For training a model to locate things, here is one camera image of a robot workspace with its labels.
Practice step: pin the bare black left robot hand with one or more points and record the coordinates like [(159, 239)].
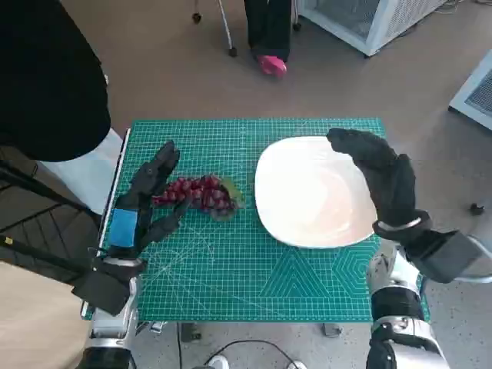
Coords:
[(123, 227)]

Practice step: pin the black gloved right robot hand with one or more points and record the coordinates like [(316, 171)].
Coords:
[(388, 180)]

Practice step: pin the red toy grape bunch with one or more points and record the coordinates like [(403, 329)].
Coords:
[(207, 192)]

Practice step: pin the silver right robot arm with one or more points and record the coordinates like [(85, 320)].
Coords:
[(396, 303)]

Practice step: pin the white square plate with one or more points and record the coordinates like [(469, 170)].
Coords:
[(307, 192)]

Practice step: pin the black metal rack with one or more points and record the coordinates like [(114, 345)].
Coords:
[(23, 215)]

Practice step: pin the green cutting mat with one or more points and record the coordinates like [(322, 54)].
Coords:
[(230, 269)]

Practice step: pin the white mesh cabinet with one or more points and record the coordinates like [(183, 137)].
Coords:
[(469, 96), (403, 15)]

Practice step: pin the white rounded foot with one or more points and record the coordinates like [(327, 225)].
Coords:
[(219, 362), (298, 364)]

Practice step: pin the person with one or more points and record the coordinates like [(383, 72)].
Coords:
[(269, 30), (46, 77)]

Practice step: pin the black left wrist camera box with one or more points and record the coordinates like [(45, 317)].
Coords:
[(104, 286)]

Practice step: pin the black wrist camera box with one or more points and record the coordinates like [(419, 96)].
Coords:
[(104, 286), (446, 257)]

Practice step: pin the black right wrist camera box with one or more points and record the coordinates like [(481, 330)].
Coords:
[(446, 257)]

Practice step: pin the silver table bracket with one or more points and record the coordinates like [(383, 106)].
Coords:
[(158, 327)]

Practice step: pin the dark table bracket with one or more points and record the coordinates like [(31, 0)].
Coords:
[(191, 331), (331, 330)]

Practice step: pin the white metal frame leg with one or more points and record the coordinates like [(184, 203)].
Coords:
[(227, 27)]

